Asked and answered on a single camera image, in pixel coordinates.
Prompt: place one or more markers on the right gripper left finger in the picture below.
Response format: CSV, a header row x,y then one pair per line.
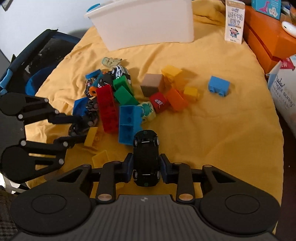
x,y
109,175

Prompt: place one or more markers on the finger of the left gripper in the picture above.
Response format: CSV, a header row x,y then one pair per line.
x,y
66,119
70,141

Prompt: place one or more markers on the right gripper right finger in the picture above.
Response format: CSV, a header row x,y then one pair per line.
x,y
179,174

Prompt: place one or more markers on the black toy car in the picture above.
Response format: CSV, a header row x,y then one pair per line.
x,y
146,170

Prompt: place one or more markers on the long red brick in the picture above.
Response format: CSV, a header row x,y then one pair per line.
x,y
108,110

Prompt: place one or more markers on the large blue brick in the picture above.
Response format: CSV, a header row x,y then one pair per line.
x,y
130,120

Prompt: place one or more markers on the green square brick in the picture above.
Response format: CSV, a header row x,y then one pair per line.
x,y
122,82

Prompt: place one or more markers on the red face cube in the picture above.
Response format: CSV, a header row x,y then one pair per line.
x,y
159,102

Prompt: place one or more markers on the small blue brick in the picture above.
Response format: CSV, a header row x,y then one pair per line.
x,y
219,86

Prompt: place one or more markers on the yellow square brick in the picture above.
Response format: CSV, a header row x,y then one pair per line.
x,y
171,72

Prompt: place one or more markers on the dark racing toy car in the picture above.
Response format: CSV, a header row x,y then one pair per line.
x,y
89,83

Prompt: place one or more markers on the white green toy car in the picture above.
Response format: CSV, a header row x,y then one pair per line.
x,y
119,71

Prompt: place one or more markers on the teal orange toy cylinder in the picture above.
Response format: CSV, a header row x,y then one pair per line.
x,y
100,81

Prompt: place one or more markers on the dark blue bag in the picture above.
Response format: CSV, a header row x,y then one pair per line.
x,y
28,71

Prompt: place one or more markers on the orange brick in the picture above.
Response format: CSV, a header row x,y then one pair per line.
x,y
175,99

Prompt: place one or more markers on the yellow cloth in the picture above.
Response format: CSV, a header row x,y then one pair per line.
x,y
239,133

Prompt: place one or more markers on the pale green toy vehicle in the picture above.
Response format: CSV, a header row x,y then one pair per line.
x,y
110,62

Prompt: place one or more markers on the small yellow brick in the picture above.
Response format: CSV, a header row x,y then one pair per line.
x,y
191,93

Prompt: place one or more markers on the brown wooden cube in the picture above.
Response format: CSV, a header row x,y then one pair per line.
x,y
152,83

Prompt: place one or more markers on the white plastic bin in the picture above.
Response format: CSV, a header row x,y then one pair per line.
x,y
123,24

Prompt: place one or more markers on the diaper pack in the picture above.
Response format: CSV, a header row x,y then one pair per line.
x,y
282,86

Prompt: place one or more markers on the orange box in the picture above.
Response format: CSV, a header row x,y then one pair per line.
x,y
266,38

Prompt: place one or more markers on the milk carton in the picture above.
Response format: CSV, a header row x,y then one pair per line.
x,y
234,25

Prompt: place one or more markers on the blue dinosaur box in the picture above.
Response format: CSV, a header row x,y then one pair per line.
x,y
270,8

